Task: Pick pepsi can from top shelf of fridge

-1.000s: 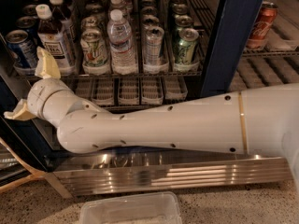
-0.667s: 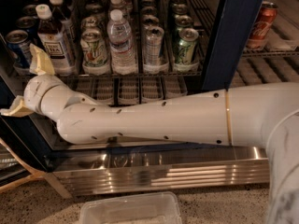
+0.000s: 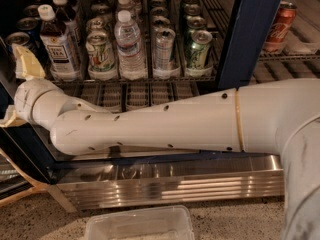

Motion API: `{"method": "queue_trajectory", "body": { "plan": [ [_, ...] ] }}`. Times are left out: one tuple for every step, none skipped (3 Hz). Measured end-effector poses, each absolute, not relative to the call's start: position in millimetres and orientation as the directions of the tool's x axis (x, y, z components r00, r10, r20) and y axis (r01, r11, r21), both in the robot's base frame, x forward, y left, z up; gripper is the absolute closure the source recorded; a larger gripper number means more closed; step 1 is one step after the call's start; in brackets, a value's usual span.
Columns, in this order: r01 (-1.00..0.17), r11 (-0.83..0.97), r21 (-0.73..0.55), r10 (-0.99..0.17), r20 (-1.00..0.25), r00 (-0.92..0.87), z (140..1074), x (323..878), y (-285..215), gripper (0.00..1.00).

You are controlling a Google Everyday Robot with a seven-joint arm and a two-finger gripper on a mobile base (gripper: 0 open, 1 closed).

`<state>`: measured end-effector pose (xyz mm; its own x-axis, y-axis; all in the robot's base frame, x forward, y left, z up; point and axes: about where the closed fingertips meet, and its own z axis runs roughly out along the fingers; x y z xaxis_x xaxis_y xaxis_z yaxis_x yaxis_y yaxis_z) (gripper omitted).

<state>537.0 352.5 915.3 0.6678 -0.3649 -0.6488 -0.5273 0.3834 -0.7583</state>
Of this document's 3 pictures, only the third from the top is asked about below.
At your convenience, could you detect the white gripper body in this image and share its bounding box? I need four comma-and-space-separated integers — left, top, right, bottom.
14, 79, 62, 126

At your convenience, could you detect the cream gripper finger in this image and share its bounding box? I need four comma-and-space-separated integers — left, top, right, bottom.
0, 105, 26, 128
12, 44, 46, 80

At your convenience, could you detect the blue pepsi can front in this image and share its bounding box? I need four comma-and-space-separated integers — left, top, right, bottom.
5, 32, 35, 55

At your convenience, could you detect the blue pepsi can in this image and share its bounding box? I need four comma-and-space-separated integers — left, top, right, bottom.
16, 17, 41, 42
5, 32, 35, 55

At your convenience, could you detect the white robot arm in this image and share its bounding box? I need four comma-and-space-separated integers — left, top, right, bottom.
1, 45, 320, 240

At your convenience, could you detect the white green soda can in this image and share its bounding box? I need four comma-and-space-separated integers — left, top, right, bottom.
86, 31, 115, 72

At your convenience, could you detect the steel fridge bottom grille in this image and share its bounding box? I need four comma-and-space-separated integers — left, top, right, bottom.
56, 154, 284, 211

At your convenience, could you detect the slim silver energy can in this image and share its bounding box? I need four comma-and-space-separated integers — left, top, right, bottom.
154, 28, 175, 70

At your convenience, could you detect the green soda can front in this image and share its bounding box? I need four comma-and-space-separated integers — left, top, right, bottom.
186, 30, 212, 69

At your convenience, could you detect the red coca cola can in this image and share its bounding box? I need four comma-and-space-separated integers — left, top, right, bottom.
263, 1, 297, 52

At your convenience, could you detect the brown tea bottle front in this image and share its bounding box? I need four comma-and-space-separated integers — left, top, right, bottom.
38, 4, 79, 74

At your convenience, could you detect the brown tea bottle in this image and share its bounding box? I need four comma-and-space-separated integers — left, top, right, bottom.
38, 4, 79, 74
53, 0, 82, 46

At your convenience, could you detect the clear water bottle front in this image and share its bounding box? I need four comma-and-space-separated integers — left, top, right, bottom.
114, 10, 145, 74

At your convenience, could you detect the clear water bottle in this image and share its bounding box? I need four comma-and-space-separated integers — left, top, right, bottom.
115, 0, 138, 22
114, 10, 145, 74

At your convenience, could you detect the clear plastic bin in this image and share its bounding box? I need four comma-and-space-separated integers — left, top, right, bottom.
84, 205, 195, 240

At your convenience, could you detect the top wire fridge shelf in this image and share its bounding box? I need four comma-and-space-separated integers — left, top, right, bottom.
46, 0, 320, 85

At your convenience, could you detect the wire fridge shelf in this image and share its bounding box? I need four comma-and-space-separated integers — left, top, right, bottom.
46, 0, 320, 85
58, 81, 205, 113

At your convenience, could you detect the lower wire fridge shelf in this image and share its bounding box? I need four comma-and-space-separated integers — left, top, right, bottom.
58, 81, 205, 113

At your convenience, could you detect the blue fridge door frame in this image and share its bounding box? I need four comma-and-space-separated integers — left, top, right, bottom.
216, 0, 281, 90

